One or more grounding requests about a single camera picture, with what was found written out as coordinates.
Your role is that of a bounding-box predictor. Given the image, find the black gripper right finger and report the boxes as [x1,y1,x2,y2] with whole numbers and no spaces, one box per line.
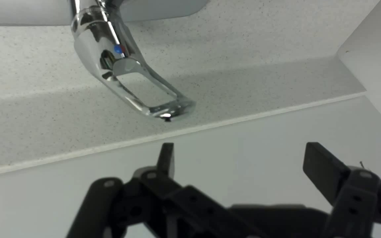
[304,141,381,238]

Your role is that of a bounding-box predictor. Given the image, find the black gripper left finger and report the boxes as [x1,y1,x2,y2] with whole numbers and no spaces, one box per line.
[67,142,227,238]

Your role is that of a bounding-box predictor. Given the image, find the chrome faucet handle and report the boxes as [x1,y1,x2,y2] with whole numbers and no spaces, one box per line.
[71,0,196,121]

